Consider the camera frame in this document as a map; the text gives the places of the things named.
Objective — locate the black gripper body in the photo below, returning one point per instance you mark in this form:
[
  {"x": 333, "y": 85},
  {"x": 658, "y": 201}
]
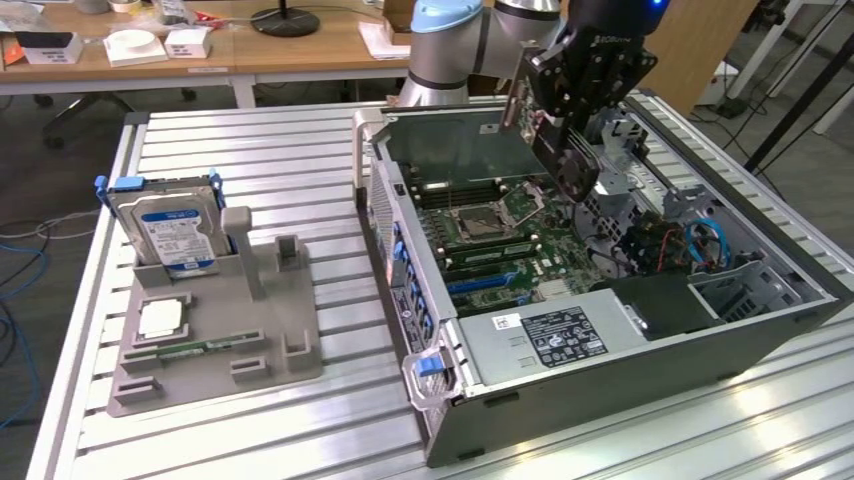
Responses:
[{"x": 614, "y": 25}]

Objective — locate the green graphics card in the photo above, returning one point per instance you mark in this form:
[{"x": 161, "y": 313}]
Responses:
[{"x": 576, "y": 172}]

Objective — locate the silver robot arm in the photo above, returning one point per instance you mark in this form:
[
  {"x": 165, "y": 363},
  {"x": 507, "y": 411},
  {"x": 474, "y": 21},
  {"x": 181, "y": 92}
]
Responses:
[{"x": 454, "y": 60}]

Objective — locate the wooden cabinet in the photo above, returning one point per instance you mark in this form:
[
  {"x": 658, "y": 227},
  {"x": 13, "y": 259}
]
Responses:
[{"x": 707, "y": 50}]

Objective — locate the black floor power adapter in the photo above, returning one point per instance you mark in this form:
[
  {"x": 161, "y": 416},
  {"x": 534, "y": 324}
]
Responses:
[{"x": 732, "y": 107}]

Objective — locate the metal socket cover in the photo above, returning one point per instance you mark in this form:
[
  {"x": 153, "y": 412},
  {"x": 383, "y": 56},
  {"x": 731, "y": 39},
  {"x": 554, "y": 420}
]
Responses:
[{"x": 523, "y": 202}]

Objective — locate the black RAM slot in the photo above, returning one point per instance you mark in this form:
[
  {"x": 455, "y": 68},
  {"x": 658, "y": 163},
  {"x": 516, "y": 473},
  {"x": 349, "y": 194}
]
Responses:
[
  {"x": 483, "y": 246},
  {"x": 467, "y": 196},
  {"x": 483, "y": 249},
  {"x": 467, "y": 188},
  {"x": 467, "y": 200},
  {"x": 483, "y": 265},
  {"x": 467, "y": 192}
]

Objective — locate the black slanted pole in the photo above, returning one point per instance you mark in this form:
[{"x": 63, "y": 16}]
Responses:
[{"x": 800, "y": 102}]

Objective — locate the white paper stack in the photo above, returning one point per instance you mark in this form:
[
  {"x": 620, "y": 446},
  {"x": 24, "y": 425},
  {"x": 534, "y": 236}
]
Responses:
[{"x": 380, "y": 45}]

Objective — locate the brown cardboard box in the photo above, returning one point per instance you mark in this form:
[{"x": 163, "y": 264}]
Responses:
[{"x": 396, "y": 10}]

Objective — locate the tall metal disk bay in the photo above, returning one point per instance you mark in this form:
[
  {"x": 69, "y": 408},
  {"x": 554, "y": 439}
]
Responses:
[{"x": 614, "y": 210}]

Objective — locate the CPU socket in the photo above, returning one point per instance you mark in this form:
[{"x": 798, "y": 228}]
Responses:
[{"x": 476, "y": 222}]

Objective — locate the green motherboard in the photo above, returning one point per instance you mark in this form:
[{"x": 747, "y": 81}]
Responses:
[{"x": 567, "y": 250}]

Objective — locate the black expansion slot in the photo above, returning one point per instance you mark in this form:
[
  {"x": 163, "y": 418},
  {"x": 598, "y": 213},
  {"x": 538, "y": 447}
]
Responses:
[{"x": 476, "y": 270}]

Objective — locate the black round lamp base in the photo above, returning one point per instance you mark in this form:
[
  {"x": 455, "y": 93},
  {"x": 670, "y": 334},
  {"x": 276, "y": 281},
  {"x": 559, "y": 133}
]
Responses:
[{"x": 285, "y": 24}]

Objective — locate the silver chipset heat sink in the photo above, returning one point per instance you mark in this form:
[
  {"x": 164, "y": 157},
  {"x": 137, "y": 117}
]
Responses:
[{"x": 555, "y": 290}]

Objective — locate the blue expansion slot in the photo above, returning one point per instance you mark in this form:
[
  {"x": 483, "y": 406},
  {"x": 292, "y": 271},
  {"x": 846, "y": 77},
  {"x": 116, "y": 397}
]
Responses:
[{"x": 483, "y": 284}]

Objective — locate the black plastic cover box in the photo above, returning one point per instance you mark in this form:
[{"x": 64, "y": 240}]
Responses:
[{"x": 667, "y": 305}]

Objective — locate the low metal disk bay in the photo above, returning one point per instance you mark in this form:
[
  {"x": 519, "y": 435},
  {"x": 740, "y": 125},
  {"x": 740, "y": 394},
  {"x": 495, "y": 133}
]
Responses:
[{"x": 747, "y": 290}]

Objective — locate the grey power supply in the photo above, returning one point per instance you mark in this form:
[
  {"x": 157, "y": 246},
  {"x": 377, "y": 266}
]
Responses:
[{"x": 507, "y": 350}]

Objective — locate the small white box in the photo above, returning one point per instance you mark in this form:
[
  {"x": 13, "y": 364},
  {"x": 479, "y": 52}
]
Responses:
[{"x": 187, "y": 47}]

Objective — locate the clear plastic bag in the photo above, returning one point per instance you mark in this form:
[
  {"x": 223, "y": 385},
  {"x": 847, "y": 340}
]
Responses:
[{"x": 176, "y": 10}]

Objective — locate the blue case latch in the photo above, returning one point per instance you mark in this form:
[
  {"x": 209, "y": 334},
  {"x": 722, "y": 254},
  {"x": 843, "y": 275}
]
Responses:
[{"x": 428, "y": 367}]

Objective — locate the white round holder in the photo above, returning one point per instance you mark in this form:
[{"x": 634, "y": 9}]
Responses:
[{"x": 133, "y": 50}]

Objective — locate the open dark PC case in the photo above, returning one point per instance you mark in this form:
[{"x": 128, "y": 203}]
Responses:
[{"x": 600, "y": 400}]

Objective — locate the tape roll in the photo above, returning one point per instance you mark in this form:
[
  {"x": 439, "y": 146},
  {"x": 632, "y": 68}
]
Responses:
[{"x": 124, "y": 5}]

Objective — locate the hard disk with blue caddy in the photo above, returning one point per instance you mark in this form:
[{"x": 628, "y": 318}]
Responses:
[{"x": 167, "y": 240}]

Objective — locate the grey cup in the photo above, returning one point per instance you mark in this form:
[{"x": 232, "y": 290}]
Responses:
[{"x": 89, "y": 5}]

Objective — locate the wooden desk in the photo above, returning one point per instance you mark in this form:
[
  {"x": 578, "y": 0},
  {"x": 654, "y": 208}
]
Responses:
[{"x": 80, "y": 75}]

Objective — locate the black chair base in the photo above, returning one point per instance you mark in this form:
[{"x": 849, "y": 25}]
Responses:
[{"x": 73, "y": 112}]

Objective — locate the white box with black lid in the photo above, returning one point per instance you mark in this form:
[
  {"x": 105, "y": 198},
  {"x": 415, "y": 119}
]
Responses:
[{"x": 53, "y": 55}]

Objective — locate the silver CPU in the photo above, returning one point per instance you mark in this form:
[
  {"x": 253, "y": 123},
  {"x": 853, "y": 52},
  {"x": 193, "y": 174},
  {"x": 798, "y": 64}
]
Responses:
[{"x": 160, "y": 320}]

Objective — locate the grey parts rack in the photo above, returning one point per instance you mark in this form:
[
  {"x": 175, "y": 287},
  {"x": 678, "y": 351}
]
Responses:
[{"x": 200, "y": 380}]

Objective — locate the orange packet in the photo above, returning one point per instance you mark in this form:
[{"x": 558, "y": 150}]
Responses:
[{"x": 9, "y": 55}]

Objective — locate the white table frame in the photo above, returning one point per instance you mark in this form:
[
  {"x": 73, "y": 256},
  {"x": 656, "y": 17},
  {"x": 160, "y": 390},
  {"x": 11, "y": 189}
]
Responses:
[{"x": 776, "y": 44}]

